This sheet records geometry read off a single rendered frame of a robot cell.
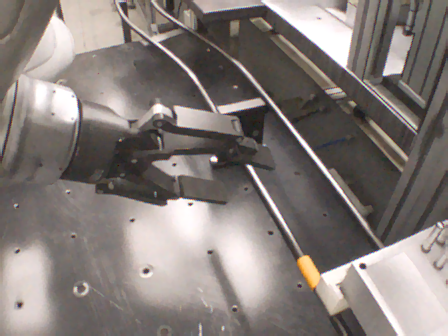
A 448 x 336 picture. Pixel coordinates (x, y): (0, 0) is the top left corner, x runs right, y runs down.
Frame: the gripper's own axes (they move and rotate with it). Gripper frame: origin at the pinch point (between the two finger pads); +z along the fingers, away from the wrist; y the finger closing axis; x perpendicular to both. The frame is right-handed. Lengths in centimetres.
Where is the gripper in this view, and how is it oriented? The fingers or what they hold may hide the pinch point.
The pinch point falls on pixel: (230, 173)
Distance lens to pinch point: 46.0
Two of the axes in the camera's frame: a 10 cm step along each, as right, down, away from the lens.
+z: 7.5, 1.6, 6.5
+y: 6.3, -5.0, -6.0
